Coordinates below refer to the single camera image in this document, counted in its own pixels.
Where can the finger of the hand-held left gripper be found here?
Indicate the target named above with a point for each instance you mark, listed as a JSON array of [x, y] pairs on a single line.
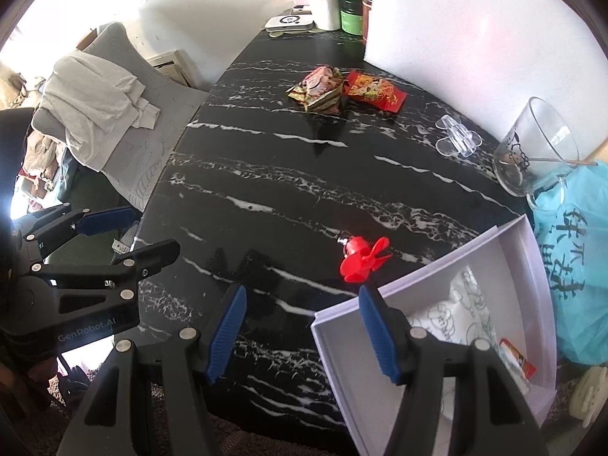
[[152, 252], [107, 221]]

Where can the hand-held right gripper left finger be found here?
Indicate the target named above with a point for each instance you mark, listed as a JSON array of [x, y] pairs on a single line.
[[228, 332]]

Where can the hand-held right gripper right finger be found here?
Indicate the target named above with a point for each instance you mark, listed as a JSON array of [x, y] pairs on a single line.
[[380, 337]]

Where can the white printed bread packet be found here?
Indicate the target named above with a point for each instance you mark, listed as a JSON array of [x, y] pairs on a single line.
[[475, 294], [437, 318]]

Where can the red plastic fan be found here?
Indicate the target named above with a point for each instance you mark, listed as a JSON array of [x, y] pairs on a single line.
[[356, 259]]

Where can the red ketchup packet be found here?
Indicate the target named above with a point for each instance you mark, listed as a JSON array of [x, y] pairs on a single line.
[[515, 356]]

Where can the white cardboard box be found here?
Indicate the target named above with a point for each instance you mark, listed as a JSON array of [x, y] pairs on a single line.
[[522, 256]]

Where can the clear plastic clip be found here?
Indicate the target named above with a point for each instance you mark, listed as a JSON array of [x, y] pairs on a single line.
[[458, 135]]

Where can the brown snack packet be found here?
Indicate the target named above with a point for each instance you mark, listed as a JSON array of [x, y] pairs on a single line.
[[316, 88]]

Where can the red orange snack packet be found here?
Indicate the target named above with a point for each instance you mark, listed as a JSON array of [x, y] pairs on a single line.
[[375, 90]]

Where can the grey leaf-patterned chair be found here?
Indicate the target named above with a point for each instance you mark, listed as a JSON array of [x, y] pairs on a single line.
[[156, 118]]

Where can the grey cloth garment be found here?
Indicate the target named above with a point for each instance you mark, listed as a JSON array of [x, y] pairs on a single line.
[[90, 104]]

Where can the light blue plastic bag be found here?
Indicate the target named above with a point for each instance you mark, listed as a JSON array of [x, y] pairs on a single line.
[[579, 266]]

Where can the cream cartoon kettle bottle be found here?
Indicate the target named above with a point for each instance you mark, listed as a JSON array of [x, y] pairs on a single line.
[[591, 394]]

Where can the clear glass cup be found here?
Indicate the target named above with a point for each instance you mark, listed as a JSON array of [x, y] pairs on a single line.
[[517, 161]]

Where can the thin metal stirring stick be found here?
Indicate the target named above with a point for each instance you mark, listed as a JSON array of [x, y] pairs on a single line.
[[570, 163]]

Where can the white round-dial device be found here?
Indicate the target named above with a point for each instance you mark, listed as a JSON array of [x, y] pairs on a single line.
[[289, 22]]

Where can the small white gadget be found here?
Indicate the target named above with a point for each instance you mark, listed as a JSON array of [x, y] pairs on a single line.
[[300, 9]]

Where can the green lidded jar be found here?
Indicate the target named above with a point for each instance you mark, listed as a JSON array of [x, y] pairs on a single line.
[[351, 16]]

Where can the white foam board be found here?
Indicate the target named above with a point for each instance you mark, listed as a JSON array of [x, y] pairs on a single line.
[[451, 23]]

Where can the red jar with white label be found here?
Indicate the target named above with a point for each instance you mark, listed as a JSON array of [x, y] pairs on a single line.
[[368, 14]]

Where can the wooden frame box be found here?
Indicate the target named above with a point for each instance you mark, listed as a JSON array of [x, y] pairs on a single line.
[[173, 66]]

